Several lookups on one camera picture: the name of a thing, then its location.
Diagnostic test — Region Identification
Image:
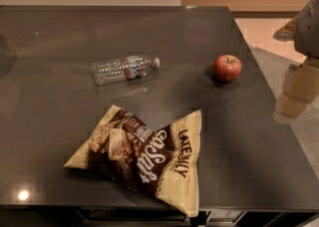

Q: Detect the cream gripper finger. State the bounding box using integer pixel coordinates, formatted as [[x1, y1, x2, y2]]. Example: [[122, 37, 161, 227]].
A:
[[273, 58, 319, 124]]

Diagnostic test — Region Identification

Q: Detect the clear plastic water bottle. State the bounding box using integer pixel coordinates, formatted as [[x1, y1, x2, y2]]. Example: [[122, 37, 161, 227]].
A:
[[92, 55, 160, 86]]

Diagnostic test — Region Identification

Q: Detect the red apple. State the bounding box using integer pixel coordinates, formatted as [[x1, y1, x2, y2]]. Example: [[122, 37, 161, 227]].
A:
[[213, 55, 241, 83]]

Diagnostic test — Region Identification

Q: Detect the brown and cream chip bag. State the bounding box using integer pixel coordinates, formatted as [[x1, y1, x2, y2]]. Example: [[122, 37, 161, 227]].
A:
[[64, 106, 201, 217]]

